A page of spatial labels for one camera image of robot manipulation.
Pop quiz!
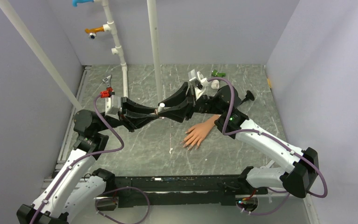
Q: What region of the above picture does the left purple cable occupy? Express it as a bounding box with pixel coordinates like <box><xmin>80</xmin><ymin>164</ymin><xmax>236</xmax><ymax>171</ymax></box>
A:
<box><xmin>29</xmin><ymin>94</ymin><xmax>151</xmax><ymax>224</ymax></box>

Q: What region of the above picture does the green toy flashlight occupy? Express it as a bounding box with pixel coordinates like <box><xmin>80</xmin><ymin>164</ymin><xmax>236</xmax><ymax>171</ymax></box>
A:
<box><xmin>211</xmin><ymin>70</ymin><xmax>226</xmax><ymax>77</ymax></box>

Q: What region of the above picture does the black hand stand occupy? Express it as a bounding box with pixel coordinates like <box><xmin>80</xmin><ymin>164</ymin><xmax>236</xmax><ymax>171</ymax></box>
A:
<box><xmin>241</xmin><ymin>90</ymin><xmax>255</xmax><ymax>104</ymax></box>

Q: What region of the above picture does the blue faucet valve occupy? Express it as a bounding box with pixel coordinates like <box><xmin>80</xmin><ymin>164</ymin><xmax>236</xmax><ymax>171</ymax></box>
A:
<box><xmin>72</xmin><ymin>0</ymin><xmax>94</xmax><ymax>7</ymax></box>

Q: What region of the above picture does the white nail polish cap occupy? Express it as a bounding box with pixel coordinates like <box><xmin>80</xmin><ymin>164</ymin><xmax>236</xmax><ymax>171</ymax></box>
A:
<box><xmin>158</xmin><ymin>103</ymin><xmax>165</xmax><ymax>113</ymax></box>

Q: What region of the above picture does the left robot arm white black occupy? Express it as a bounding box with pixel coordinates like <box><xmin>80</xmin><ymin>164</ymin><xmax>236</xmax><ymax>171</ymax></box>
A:
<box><xmin>16</xmin><ymin>96</ymin><xmax>159</xmax><ymax>224</ymax></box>

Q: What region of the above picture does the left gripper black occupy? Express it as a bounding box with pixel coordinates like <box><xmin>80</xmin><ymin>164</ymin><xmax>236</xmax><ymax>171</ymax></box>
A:
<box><xmin>95</xmin><ymin>96</ymin><xmax>159</xmax><ymax>132</ymax></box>

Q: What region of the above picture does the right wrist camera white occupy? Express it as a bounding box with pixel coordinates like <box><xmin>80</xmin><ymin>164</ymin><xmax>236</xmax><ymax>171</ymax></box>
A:
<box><xmin>188</xmin><ymin>70</ymin><xmax>209</xmax><ymax>100</ymax></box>

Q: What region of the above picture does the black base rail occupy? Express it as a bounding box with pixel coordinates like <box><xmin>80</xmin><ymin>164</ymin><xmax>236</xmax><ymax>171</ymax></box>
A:
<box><xmin>98</xmin><ymin>175</ymin><xmax>268</xmax><ymax>208</ymax></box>

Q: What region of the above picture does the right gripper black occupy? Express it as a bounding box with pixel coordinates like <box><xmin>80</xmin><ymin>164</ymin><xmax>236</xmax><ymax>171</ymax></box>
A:
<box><xmin>158</xmin><ymin>82</ymin><xmax>225</xmax><ymax>122</ymax></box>

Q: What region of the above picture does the mannequin hand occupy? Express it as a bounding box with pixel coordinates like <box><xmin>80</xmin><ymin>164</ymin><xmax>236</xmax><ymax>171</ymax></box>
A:
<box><xmin>182</xmin><ymin>114</ymin><xmax>220</xmax><ymax>150</ymax></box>

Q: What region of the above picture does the white PVC pipe frame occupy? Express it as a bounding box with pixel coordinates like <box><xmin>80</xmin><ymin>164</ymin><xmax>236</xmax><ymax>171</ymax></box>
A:
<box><xmin>0</xmin><ymin>0</ymin><xmax>163</xmax><ymax>110</ymax></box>

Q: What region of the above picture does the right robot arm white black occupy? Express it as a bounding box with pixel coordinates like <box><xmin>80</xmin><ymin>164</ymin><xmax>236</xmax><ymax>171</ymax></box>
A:
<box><xmin>156</xmin><ymin>84</ymin><xmax>328</xmax><ymax>198</ymax></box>

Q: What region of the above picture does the red adjustable wrench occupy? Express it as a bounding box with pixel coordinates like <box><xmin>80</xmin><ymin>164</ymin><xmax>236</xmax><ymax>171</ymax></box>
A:
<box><xmin>103</xmin><ymin>75</ymin><xmax>113</xmax><ymax>92</ymax></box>

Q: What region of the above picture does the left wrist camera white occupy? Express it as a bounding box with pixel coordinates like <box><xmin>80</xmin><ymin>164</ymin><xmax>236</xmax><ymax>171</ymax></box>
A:
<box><xmin>100</xmin><ymin>87</ymin><xmax>122</xmax><ymax>115</ymax></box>

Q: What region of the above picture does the orange faucet valve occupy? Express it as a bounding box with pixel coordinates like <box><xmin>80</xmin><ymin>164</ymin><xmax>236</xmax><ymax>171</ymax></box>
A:
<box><xmin>84</xmin><ymin>26</ymin><xmax>105</xmax><ymax>40</ymax></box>

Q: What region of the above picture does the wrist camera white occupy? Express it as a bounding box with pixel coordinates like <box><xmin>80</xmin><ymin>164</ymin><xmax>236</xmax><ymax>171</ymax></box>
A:
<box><xmin>100</xmin><ymin>87</ymin><xmax>122</xmax><ymax>115</ymax></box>
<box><xmin>188</xmin><ymin>70</ymin><xmax>209</xmax><ymax>100</ymax></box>

